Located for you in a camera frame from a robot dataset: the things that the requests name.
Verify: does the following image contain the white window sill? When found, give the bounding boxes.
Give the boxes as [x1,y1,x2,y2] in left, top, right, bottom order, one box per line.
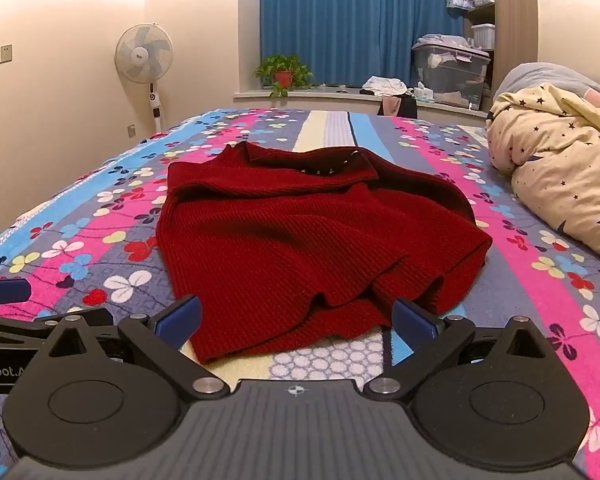
[233,87,491,117]

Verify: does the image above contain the cream star print quilt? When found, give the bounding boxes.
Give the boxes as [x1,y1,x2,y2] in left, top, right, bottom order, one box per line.
[485,82,600,261]

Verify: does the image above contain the green potted plant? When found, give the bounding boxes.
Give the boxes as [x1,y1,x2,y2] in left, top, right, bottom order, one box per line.
[254,54,316,98]

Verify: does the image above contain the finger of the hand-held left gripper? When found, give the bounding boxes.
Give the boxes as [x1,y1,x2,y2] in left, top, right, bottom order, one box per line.
[0,279,33,307]
[34,308,115,333]

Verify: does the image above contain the red knit sweater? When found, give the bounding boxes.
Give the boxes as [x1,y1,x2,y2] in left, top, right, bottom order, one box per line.
[155,141,494,365]

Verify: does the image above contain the floral striped bed sheet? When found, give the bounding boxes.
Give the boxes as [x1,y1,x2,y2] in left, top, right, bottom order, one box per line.
[0,107,600,480]

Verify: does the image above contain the grey suitcase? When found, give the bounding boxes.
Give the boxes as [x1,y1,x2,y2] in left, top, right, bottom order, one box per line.
[411,42,492,111]

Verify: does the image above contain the white plastic basket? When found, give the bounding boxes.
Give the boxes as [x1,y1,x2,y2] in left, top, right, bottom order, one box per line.
[471,22,496,51]

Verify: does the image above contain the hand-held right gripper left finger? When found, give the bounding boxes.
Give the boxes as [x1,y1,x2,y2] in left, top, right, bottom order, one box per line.
[46,294,231,403]

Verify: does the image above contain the grey pillow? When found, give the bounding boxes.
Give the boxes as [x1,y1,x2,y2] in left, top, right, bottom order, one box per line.
[495,62,600,106]

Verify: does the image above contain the white clothes pile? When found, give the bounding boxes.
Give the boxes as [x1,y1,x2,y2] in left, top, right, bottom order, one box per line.
[361,76,410,97]

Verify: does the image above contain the white standing fan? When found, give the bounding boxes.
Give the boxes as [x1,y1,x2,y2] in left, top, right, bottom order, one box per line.
[114,22,175,133]

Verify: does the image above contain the wooden shelf unit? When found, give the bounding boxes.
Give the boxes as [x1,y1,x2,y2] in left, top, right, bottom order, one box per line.
[462,0,538,96]

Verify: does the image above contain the blue curtain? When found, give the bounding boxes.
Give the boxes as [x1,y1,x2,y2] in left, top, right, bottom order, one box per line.
[260,0,473,88]

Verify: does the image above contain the grey white folded cloth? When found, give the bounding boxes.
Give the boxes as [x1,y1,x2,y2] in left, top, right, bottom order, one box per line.
[416,33,483,52]

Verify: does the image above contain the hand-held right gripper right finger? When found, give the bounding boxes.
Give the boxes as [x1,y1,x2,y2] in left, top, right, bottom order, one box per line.
[364,298,553,403]

